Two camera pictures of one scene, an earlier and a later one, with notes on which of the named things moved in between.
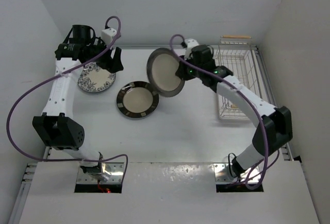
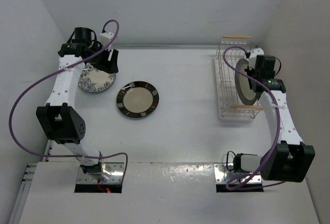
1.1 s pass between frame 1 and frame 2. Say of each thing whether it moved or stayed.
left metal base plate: stayed
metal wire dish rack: stayed
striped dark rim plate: stayed
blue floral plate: stayed
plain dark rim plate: moved
